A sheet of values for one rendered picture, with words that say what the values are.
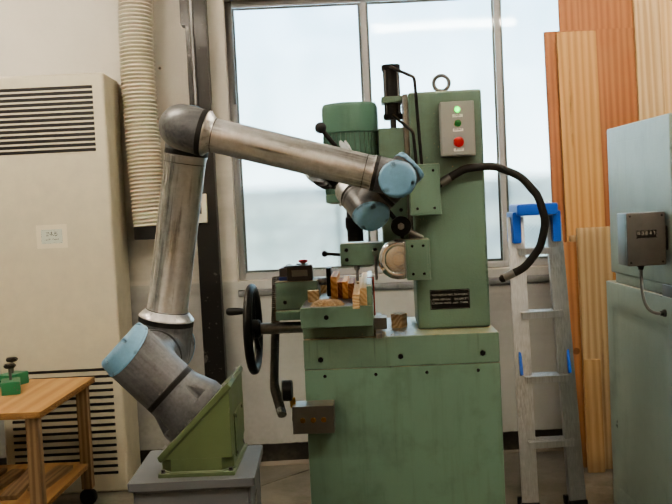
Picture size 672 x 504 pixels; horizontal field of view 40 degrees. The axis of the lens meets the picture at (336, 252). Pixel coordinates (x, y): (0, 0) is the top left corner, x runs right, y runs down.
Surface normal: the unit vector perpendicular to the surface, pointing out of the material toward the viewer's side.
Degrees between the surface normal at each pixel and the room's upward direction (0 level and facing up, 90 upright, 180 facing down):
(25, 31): 90
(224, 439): 90
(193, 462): 90
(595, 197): 87
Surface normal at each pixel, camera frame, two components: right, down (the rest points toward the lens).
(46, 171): 0.01, 0.05
